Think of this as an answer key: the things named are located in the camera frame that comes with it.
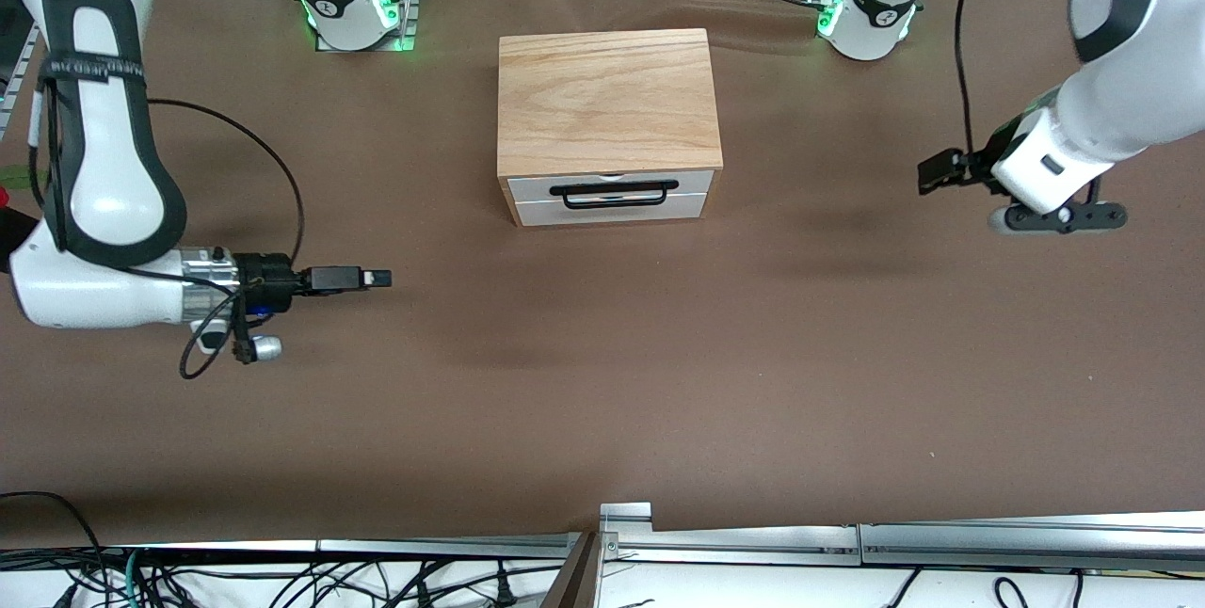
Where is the wooden drawer with white front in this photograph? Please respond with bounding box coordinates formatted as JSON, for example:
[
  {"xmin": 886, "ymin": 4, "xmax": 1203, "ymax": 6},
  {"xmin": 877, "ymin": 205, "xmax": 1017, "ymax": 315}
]
[{"xmin": 507, "ymin": 169, "xmax": 715, "ymax": 204}]

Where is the black metal drawer handle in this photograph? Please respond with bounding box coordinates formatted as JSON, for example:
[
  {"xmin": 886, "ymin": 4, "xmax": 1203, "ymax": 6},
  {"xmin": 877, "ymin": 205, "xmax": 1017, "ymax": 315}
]
[{"xmin": 549, "ymin": 178, "xmax": 681, "ymax": 212}]

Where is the light wooden drawer cabinet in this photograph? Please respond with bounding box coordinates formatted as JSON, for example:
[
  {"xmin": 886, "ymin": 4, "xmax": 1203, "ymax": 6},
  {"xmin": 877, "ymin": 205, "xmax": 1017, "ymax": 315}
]
[{"xmin": 496, "ymin": 28, "xmax": 725, "ymax": 229}]

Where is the black cylindrical vase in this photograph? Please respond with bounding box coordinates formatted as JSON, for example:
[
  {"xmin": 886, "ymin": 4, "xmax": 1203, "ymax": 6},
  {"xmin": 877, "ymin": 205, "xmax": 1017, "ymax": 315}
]
[{"xmin": 0, "ymin": 207, "xmax": 44, "ymax": 274}]

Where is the brown table cloth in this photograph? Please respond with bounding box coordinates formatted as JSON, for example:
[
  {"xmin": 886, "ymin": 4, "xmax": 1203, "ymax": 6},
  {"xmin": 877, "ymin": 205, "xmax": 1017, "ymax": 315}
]
[{"xmin": 0, "ymin": 0, "xmax": 1205, "ymax": 554}]

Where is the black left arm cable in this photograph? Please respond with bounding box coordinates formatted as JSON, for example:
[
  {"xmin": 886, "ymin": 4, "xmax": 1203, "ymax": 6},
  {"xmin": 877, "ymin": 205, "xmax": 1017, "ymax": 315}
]
[{"xmin": 953, "ymin": 0, "xmax": 1014, "ymax": 159}]

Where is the thin aluminium edge rail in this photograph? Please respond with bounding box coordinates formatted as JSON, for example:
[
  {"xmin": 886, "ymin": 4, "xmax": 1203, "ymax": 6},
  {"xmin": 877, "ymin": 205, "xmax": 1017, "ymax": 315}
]
[{"xmin": 318, "ymin": 533, "xmax": 586, "ymax": 561}]

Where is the tangled black cable bundle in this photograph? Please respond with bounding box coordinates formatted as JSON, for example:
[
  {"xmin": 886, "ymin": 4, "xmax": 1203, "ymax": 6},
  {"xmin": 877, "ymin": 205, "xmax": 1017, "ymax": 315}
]
[{"xmin": 56, "ymin": 556, "xmax": 566, "ymax": 608}]

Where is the black looping floor cable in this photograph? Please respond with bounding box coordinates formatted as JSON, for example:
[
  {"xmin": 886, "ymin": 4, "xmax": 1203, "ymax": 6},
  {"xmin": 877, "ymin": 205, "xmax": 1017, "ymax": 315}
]
[{"xmin": 0, "ymin": 491, "xmax": 112, "ymax": 608}]

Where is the teal cable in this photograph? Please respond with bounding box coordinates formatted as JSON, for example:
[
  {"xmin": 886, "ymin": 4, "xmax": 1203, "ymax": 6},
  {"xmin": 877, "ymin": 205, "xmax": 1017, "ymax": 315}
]
[{"xmin": 117, "ymin": 547, "xmax": 144, "ymax": 608}]

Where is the perforated aluminium side rail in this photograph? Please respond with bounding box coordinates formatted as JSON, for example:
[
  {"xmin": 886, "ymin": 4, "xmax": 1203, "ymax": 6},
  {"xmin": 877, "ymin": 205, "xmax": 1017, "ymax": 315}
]
[{"xmin": 0, "ymin": 20, "xmax": 44, "ymax": 140}]

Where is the long aluminium edge rail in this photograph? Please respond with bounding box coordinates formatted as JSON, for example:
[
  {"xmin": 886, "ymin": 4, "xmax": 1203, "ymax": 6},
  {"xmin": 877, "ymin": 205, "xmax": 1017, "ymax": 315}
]
[{"xmin": 860, "ymin": 511, "xmax": 1205, "ymax": 573}]

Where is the brown angled post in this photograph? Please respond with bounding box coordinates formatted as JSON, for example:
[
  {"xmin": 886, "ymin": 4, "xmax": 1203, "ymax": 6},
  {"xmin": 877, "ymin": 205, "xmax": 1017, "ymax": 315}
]
[{"xmin": 540, "ymin": 532, "xmax": 605, "ymax": 608}]

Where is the thin black cable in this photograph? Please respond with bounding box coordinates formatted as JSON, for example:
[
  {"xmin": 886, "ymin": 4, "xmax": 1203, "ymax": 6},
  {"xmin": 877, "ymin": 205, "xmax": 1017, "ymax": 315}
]
[{"xmin": 883, "ymin": 569, "xmax": 922, "ymax": 608}]

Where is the short aluminium edge rail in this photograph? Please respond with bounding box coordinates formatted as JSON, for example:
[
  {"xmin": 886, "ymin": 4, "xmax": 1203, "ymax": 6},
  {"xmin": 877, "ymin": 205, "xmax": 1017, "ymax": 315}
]
[{"xmin": 607, "ymin": 522, "xmax": 863, "ymax": 566}]

